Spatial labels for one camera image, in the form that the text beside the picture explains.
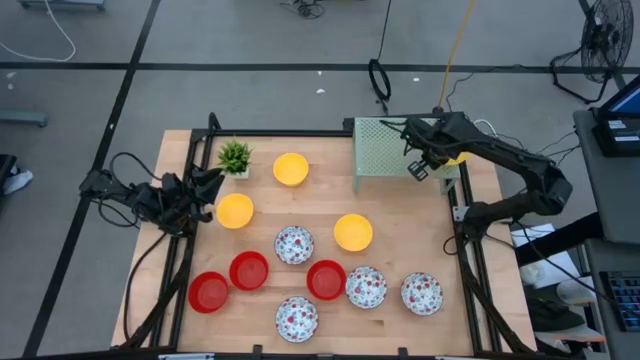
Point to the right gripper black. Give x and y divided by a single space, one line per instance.
430 140

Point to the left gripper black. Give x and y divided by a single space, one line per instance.
177 205

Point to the yellow plastic mini bowl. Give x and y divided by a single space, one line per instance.
290 169
353 232
462 158
234 210

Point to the red plastic mini bowl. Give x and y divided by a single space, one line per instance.
326 279
208 292
248 270

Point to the floral bowl with red outside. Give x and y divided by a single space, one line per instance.
294 244
366 287
421 293
296 319

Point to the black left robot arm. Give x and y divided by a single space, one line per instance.
140 197

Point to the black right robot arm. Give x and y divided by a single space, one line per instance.
530 167

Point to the green plant in white pot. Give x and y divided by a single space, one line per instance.
234 157

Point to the pale green perforated metal shelf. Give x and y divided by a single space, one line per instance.
380 150

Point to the white paper sheet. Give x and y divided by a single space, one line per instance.
535 237

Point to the black beam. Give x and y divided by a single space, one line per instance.
560 240

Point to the person's white shoe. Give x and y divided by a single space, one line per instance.
17 181
534 274
575 291

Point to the grey metal floor bar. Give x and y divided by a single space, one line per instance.
22 118

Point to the grey desk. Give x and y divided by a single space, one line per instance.
597 310
620 200

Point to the computer monitor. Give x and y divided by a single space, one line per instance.
627 102

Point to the black floor fan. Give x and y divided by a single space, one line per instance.
607 40

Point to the person's black shoe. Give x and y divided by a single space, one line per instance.
555 312

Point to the orange soled shoe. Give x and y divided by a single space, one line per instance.
575 334

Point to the backlit keyboard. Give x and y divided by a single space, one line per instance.
627 300

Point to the black aluminium table frame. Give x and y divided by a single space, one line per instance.
275 133

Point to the black frame clamp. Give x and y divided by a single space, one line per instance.
257 351
403 353

